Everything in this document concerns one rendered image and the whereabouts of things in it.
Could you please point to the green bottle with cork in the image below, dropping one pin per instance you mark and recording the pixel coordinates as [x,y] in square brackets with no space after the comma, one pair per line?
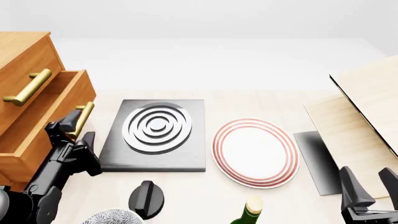
[248,212]

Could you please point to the wooden cabinet with drawers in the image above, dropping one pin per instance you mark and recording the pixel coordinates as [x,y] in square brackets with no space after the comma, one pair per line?
[18,44]

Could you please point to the white plate with red rings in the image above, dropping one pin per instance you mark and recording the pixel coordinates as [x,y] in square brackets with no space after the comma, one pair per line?
[255,154]

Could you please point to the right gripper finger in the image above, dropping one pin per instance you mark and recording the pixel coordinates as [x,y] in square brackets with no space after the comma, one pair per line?
[353,191]
[391,184]

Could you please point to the wooden drawer front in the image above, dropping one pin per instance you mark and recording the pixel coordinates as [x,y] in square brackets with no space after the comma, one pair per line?
[9,180]

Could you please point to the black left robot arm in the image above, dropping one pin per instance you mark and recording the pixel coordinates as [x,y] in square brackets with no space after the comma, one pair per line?
[46,177]

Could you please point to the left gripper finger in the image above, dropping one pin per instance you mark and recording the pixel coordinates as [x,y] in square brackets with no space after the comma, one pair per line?
[71,121]
[89,140]

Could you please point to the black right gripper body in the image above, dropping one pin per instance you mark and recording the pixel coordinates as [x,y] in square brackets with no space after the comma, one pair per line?
[367,218]

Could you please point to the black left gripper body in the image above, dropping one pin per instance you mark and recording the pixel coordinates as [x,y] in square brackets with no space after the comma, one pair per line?
[82,158]

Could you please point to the pale wooden box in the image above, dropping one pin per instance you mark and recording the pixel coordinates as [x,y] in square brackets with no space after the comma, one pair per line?
[348,130]

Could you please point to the round black stove knob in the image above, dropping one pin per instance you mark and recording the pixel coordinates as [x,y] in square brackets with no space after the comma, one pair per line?
[146,200]

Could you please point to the patterned grey-white bowl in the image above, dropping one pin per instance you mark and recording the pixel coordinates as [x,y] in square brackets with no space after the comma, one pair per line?
[112,217]

